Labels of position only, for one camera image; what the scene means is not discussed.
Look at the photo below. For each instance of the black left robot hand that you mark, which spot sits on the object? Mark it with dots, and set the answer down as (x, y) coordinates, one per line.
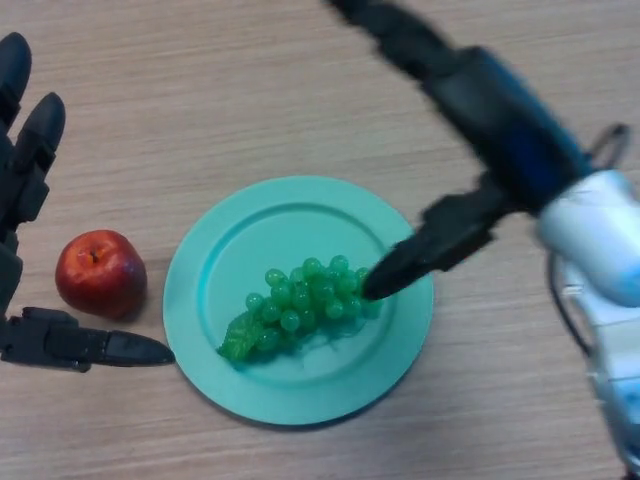
(12, 200)

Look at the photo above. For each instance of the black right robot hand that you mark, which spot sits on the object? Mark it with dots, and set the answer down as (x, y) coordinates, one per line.
(510, 135)

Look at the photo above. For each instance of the green grapes bunch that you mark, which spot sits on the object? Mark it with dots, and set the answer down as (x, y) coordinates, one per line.
(300, 300)

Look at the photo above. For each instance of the teal round plate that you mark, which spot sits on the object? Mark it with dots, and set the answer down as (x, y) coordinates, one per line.
(240, 240)

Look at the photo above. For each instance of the red apple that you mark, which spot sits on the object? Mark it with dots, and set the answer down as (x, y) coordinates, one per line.
(100, 275)

